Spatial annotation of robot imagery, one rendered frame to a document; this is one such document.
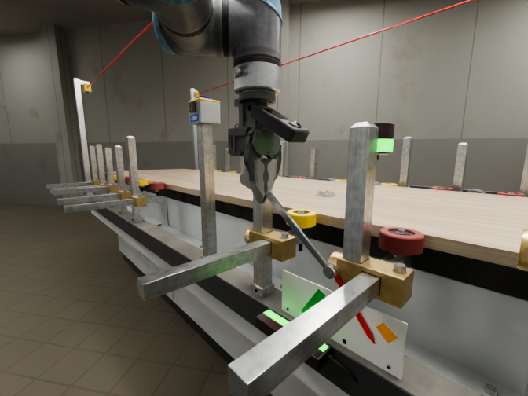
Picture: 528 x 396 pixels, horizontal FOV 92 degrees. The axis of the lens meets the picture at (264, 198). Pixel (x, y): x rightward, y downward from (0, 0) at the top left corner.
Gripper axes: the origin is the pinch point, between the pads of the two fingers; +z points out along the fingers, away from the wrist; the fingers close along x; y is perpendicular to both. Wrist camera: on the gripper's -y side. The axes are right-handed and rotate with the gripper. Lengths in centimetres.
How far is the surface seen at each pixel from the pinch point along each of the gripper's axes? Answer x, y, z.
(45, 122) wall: -11, 650, -68
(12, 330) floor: 49, 169, 99
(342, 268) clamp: -5.5, -15.2, 11.6
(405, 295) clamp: -6.7, -25.3, 13.1
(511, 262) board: -22.4, -36.3, 8.7
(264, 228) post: -6.9, 6.9, 9.2
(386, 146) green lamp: -11.2, -18.8, -10.2
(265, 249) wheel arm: -3.5, 3.2, 12.8
